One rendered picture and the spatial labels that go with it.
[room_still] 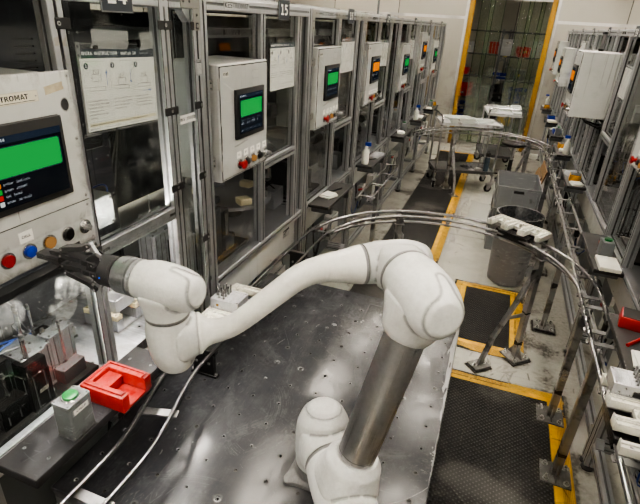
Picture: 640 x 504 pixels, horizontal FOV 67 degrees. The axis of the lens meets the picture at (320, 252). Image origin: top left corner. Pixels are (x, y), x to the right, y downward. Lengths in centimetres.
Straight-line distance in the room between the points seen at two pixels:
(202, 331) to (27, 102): 67
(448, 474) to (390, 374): 155
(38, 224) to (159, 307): 44
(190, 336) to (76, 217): 51
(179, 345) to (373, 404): 47
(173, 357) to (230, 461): 62
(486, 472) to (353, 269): 177
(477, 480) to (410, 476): 100
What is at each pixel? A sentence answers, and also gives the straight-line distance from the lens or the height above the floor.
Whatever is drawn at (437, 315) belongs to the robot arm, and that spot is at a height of 145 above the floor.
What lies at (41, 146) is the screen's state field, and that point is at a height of 167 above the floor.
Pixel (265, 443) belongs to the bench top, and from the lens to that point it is 176.
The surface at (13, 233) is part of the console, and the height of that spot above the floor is 148.
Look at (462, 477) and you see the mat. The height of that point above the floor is 1.
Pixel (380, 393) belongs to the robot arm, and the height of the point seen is 120.
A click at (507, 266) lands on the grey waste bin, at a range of 434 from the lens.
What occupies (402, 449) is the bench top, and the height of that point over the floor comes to 68.
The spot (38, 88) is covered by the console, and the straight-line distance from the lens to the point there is 137.
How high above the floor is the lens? 198
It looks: 26 degrees down
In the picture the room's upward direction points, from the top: 3 degrees clockwise
